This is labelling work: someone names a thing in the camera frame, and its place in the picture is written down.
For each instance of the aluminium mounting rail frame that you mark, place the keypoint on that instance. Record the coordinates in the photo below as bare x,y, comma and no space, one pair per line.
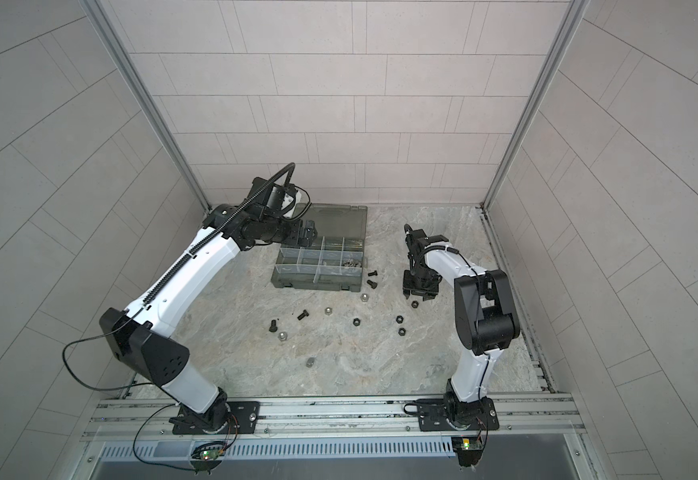
322,427

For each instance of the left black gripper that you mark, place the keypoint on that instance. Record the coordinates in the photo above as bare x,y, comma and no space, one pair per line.
295,238

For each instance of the controller board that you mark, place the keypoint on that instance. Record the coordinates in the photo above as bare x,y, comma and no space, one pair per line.
206,457
468,450

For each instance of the right controller board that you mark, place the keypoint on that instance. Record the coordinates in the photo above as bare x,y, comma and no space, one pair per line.
468,450

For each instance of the grey plastic organizer box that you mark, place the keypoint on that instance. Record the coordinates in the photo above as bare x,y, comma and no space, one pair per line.
341,234

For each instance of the left controller board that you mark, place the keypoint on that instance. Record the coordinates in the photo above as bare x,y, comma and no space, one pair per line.
206,457

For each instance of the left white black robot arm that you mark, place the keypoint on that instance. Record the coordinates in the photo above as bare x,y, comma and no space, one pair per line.
140,335

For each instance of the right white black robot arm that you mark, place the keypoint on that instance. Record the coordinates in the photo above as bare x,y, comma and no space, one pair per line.
485,321

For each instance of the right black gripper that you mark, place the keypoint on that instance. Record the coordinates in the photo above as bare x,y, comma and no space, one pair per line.
427,294

